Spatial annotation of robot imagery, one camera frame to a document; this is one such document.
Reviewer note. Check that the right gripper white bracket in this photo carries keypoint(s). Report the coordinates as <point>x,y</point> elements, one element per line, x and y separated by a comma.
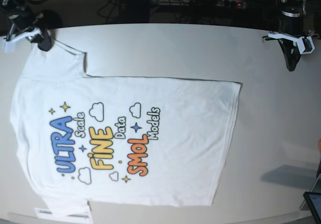
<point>11,39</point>

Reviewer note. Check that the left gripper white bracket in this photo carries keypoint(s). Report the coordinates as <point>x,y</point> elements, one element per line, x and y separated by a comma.
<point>293,46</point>

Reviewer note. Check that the white printed T-shirt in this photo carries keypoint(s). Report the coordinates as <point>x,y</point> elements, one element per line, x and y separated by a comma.
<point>124,140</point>

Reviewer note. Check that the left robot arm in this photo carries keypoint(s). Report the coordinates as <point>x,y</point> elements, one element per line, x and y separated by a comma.
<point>298,25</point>

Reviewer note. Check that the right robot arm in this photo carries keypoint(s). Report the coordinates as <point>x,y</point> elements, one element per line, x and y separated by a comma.
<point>25,25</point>

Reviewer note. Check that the black power strip red light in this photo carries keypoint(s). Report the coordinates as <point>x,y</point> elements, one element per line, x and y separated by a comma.
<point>233,4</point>

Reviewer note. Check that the white paper label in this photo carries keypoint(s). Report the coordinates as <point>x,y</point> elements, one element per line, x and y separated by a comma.
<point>84,217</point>

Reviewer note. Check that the tablet with dark frame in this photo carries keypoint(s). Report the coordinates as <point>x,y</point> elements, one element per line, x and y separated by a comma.
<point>313,202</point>

